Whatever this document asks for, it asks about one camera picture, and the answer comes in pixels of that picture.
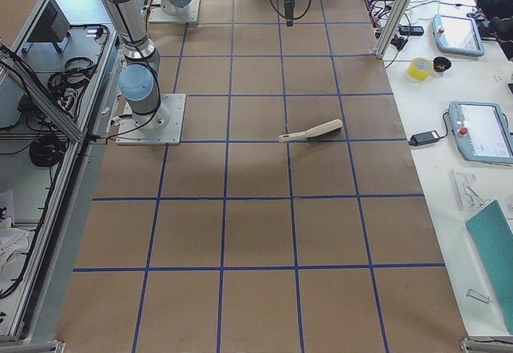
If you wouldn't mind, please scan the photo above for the near teach pendant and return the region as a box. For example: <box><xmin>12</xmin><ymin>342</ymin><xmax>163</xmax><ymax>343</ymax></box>
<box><xmin>448</xmin><ymin>101</ymin><xmax>512</xmax><ymax>165</ymax></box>

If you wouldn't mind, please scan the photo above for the yellow tape roll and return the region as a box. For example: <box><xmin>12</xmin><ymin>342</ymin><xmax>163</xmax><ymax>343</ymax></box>
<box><xmin>406</xmin><ymin>57</ymin><xmax>434</xmax><ymax>82</ymax></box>

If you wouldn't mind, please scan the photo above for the beige hand brush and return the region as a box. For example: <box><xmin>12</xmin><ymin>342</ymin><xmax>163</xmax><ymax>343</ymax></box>
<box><xmin>277</xmin><ymin>119</ymin><xmax>343</xmax><ymax>143</ymax></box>

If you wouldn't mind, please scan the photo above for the white crumpled cloth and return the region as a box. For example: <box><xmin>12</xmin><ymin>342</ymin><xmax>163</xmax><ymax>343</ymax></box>
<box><xmin>0</xmin><ymin>190</ymin><xmax>31</xmax><ymax>274</ymax></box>

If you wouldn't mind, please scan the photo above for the teach pendant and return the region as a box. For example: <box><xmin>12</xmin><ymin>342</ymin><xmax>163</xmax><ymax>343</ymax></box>
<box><xmin>448</xmin><ymin>101</ymin><xmax>512</xmax><ymax>165</ymax></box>
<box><xmin>432</xmin><ymin>14</ymin><xmax>484</xmax><ymax>57</ymax></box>

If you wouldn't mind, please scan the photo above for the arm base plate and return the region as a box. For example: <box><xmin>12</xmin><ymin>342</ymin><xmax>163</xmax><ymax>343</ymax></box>
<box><xmin>115</xmin><ymin>94</ymin><xmax>186</xmax><ymax>145</ymax></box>
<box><xmin>148</xmin><ymin>0</ymin><xmax>200</xmax><ymax>24</ymax></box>

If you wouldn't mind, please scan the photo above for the teal folder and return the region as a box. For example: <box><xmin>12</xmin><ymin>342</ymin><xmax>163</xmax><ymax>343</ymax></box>
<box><xmin>466</xmin><ymin>201</ymin><xmax>512</xmax><ymax>334</ymax></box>

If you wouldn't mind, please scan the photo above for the clear plastic bag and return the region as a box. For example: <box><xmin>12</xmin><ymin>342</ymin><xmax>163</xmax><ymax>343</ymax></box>
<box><xmin>451</xmin><ymin>170</ymin><xmax>491</xmax><ymax>212</ymax></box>

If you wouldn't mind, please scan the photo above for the black power adapter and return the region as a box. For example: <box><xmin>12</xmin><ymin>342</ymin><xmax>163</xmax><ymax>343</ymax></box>
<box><xmin>408</xmin><ymin>130</ymin><xmax>441</xmax><ymax>147</ymax></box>

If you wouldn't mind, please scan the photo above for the far teach pendant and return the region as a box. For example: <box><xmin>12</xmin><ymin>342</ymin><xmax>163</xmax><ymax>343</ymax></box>
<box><xmin>432</xmin><ymin>14</ymin><xmax>484</xmax><ymax>57</ymax></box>

